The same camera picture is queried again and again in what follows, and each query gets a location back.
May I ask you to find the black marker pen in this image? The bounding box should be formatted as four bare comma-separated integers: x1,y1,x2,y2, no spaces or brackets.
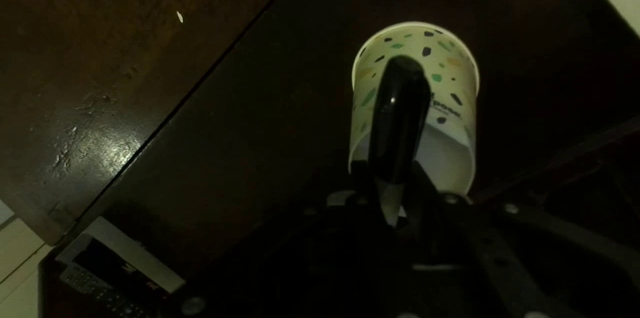
367,55,432,227

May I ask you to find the speckled white paper cup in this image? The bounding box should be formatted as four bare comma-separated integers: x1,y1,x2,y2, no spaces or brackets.
348,21,481,197

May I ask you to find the black desk phone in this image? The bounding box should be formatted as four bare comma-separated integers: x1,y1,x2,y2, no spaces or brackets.
54,216,187,318

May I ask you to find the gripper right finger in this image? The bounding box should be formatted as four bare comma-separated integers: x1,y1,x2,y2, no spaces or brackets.
399,162,640,318

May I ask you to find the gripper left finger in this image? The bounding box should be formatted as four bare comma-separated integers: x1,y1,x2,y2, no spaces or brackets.
170,160,398,318

